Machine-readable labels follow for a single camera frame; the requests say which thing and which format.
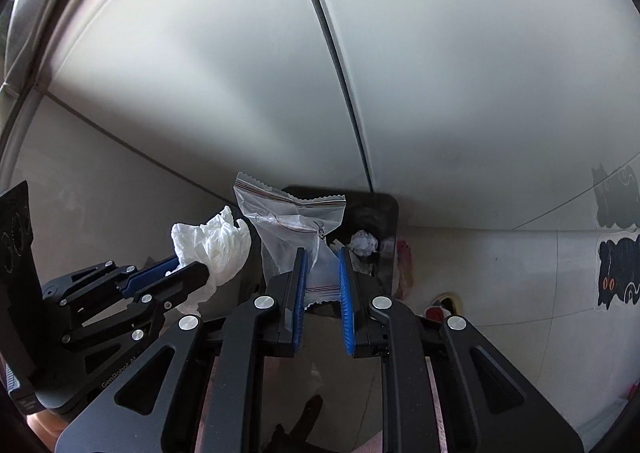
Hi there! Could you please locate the beige round ring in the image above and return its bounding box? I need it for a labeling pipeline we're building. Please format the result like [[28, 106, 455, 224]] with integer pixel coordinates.
[[425, 290, 464, 322]]

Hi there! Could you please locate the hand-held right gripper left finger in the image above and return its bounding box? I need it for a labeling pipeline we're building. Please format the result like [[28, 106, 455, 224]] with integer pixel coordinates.
[[55, 247, 309, 453]]

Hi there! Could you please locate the black cat sticker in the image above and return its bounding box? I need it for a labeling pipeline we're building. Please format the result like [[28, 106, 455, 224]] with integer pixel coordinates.
[[596, 232, 640, 312]]

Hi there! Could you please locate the person's left forearm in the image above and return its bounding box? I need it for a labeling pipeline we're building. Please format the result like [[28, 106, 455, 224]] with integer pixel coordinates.
[[26, 410, 72, 453]]

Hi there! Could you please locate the black trash bin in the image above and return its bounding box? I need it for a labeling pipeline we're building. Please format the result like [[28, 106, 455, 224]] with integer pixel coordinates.
[[249, 185, 402, 320]]

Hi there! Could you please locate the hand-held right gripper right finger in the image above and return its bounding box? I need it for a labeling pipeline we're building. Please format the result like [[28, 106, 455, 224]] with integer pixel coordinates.
[[337, 245, 586, 453]]

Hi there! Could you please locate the clear zip plastic bag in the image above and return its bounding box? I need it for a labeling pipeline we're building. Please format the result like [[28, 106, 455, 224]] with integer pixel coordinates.
[[233, 172, 347, 307]]

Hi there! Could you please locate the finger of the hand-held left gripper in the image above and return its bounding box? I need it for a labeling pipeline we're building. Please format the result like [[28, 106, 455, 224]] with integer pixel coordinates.
[[42, 255, 182, 307], [61, 260, 211, 375]]

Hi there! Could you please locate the white cabinet door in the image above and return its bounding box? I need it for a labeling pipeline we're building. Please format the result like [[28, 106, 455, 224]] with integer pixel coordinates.
[[294, 0, 640, 235], [45, 0, 374, 194]]

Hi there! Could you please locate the white tissue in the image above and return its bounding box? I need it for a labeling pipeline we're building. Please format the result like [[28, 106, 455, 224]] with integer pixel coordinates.
[[171, 205, 253, 317], [348, 230, 380, 259]]

